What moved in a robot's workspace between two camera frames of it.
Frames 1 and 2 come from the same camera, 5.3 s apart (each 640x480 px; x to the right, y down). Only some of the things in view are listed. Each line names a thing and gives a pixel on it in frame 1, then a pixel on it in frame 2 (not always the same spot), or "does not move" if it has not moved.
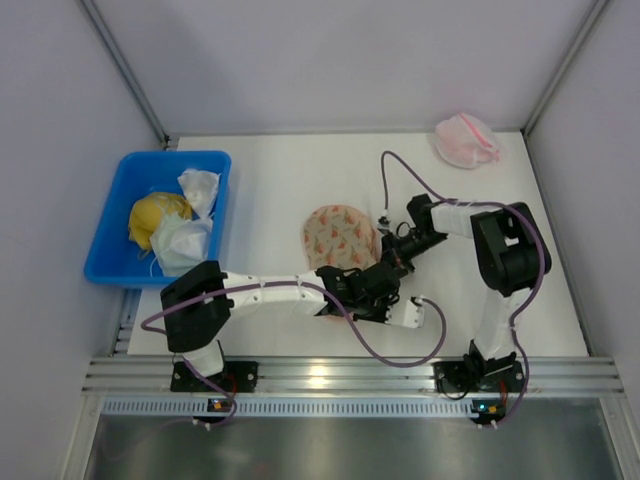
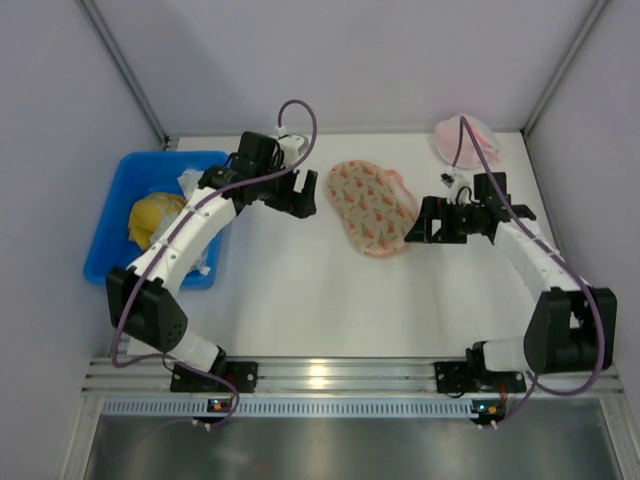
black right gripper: (395, 247) -> (445, 220)
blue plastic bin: (112, 258) does not move
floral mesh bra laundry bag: (340, 236) -> (376, 207)
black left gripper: (382, 288) -> (288, 195)
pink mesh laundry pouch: (466, 142) does not move
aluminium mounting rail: (551, 377) does not move
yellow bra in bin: (147, 213) does not move
